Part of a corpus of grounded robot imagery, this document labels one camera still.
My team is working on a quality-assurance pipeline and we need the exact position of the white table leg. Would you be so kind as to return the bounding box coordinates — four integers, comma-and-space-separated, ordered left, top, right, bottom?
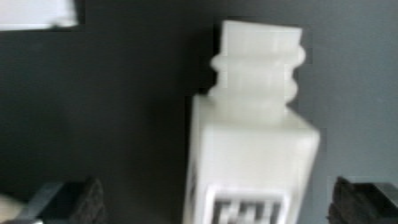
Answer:
180, 20, 319, 224

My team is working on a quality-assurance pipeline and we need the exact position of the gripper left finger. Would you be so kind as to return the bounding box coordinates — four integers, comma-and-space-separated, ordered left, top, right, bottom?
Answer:
29, 178, 106, 224

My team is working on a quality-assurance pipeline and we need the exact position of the white square tabletop tray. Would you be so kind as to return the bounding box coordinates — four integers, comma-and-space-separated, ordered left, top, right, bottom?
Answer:
0, 0, 77, 31

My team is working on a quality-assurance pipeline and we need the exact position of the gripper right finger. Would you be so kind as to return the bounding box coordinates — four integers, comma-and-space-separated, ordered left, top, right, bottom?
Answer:
328, 177, 398, 224

